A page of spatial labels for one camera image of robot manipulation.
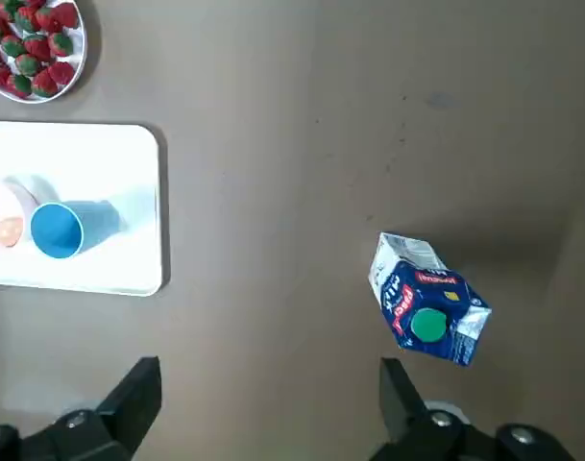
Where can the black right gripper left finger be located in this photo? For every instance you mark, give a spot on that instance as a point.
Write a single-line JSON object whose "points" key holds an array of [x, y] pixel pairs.
{"points": [[109, 422]]}

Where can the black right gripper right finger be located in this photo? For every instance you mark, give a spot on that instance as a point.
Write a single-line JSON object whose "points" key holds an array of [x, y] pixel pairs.
{"points": [[431, 442]]}

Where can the blue white milk carton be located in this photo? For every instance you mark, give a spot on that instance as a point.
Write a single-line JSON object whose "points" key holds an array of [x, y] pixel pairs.
{"points": [[431, 298]]}

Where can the brown egg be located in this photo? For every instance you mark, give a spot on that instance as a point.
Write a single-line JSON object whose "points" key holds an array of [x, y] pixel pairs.
{"points": [[8, 233]]}

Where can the blue cup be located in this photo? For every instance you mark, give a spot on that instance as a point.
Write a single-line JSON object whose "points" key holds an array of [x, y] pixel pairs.
{"points": [[56, 230]]}

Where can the white rectangular tray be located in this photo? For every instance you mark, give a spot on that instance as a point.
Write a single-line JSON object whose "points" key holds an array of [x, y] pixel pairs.
{"points": [[80, 153]]}

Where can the white round plate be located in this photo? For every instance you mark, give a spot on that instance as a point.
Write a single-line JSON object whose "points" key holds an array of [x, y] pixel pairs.
{"points": [[80, 53]]}

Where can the pile of red strawberries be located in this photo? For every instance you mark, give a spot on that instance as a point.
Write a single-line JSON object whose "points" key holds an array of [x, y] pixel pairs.
{"points": [[28, 43]]}

